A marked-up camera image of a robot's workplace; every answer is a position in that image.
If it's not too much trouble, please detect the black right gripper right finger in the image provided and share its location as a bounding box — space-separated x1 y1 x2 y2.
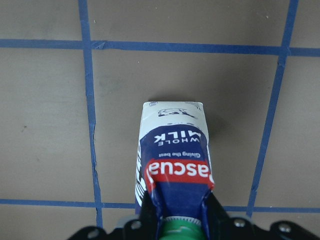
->
200 191 229 240

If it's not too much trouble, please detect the blue white milk carton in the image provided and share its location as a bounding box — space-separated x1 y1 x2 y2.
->
135 101 215 240

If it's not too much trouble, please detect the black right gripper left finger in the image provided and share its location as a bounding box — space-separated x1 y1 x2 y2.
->
138 193 162 240

